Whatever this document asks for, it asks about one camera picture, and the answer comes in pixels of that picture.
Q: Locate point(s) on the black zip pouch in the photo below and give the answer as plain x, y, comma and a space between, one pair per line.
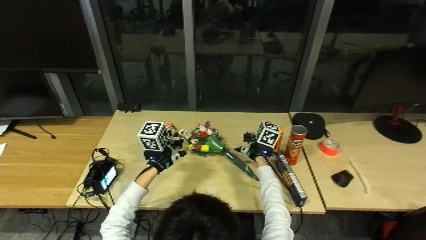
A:
309, 125

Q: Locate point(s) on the artificial flower bouquet green wrap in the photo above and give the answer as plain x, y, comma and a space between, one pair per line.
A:
208, 141

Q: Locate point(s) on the small black box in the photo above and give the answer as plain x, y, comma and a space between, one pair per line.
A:
129, 107

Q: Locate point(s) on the black power strip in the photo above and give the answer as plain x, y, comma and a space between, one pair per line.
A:
32, 211

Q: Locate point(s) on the dark monitor screen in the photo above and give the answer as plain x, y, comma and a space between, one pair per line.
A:
31, 90

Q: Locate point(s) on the black monitor stand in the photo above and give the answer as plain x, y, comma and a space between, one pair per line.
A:
20, 130

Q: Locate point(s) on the orange chips can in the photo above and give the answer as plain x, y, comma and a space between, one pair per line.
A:
294, 145

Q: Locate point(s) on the white paper sheet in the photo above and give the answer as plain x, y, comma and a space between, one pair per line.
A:
3, 127

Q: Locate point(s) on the black device with lit screen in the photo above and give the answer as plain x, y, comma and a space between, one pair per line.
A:
101, 176

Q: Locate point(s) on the white marker cube on right glove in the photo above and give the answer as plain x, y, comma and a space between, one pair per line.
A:
269, 134

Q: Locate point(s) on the person's right hand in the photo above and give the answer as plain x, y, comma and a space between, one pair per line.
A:
257, 150

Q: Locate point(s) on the red tape roll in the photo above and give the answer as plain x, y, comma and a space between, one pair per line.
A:
329, 147

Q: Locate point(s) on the red and black chair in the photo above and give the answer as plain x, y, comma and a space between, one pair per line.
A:
401, 225

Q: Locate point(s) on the long black keyboard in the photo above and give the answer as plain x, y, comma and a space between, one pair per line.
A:
290, 181

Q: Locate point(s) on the black round base red stand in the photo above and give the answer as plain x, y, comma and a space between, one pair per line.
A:
397, 128

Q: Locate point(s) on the white marker cube on glove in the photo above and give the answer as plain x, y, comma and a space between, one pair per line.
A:
153, 135
269, 134

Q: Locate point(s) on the thin wooden stick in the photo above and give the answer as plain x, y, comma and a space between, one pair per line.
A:
358, 173

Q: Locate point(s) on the white marker cube on left glove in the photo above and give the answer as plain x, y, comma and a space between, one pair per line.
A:
153, 135

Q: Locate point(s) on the black computer mouse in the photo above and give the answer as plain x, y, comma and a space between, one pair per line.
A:
342, 178

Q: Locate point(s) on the person's left hand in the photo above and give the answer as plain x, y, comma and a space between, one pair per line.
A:
160, 159

